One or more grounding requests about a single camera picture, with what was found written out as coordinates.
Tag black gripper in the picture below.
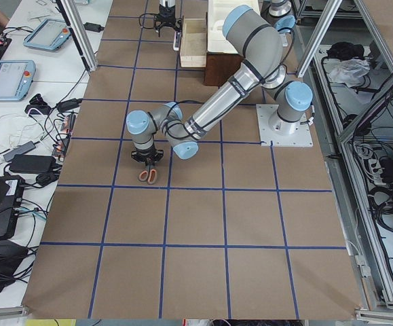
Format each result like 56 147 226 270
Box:
131 148 164 167
153 12 183 37

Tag white drawer handle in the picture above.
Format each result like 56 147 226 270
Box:
172 31 182 52

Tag grey orange scissors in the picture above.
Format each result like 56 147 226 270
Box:
138 164 157 185

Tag light wooden drawer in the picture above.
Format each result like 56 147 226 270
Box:
180 18 207 68

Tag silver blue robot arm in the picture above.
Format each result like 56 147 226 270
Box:
126 4 313 166
151 0 296 35

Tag cream plastic bin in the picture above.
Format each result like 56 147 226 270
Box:
207 0 259 54

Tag dark brown wooden cabinet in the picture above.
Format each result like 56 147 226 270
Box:
204 52 244 86

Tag far blue teach pendant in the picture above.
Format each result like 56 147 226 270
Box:
23 18 71 52

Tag blue teach pendant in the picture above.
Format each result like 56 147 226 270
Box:
23 18 71 52
0 60 36 102

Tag black power adapter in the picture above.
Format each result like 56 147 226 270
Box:
9 154 56 174

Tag near blue teach pendant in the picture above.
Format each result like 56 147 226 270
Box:
0 60 36 102

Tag aluminium frame post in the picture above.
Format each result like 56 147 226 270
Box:
56 0 98 73

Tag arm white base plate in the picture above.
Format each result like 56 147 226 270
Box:
256 104 313 148

